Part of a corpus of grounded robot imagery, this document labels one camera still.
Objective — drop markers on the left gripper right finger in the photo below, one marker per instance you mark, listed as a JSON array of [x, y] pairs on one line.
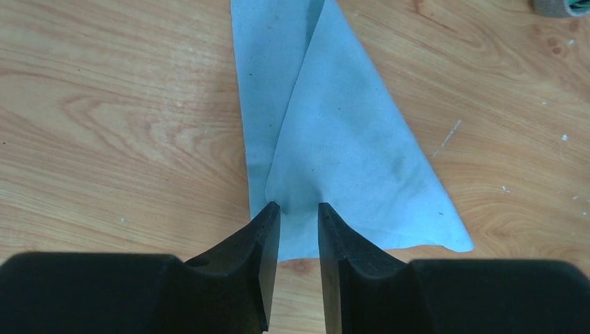
[[366, 290]]

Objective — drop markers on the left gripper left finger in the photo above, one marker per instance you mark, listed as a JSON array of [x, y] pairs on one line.
[[227, 289]]

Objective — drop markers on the light blue lens cloth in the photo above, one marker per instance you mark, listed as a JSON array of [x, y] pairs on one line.
[[321, 126]]

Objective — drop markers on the grey glasses case green lining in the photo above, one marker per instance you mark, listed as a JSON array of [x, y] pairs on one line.
[[561, 8]]

